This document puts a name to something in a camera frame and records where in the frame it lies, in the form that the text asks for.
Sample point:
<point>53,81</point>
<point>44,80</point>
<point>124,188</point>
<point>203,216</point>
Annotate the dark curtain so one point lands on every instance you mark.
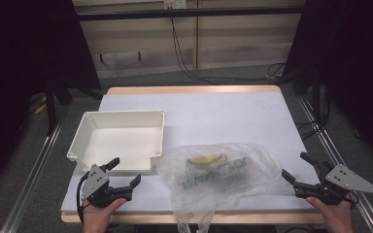
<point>353,64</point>
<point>22,64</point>

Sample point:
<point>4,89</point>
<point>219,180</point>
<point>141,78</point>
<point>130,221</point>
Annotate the metal floor rail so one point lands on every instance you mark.
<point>330,145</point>
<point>29,181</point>

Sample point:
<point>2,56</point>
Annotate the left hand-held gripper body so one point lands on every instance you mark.
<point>94,181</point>

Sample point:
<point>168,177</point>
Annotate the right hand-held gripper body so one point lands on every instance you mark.
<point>343,181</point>

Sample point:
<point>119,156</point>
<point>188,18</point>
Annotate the person's right hand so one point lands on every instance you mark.
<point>338,218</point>

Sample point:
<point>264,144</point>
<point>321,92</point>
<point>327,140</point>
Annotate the person's left hand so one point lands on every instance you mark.
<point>97,218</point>

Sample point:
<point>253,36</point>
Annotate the clear plastic bag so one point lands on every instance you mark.
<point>259,168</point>

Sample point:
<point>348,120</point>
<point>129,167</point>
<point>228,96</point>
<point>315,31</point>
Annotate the black horizontal bar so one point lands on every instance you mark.
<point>187,13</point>

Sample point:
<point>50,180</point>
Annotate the white table mat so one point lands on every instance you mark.
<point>223,113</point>

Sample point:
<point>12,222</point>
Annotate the white wall socket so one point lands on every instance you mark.
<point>175,4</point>

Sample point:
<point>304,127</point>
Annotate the white plastic tray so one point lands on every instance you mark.
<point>123,139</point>

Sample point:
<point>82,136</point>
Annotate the yellow strip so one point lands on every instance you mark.
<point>40,108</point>

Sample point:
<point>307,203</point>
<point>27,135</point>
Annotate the black stand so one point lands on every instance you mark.
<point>51,110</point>

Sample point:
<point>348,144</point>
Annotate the banana peel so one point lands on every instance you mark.
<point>207,159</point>

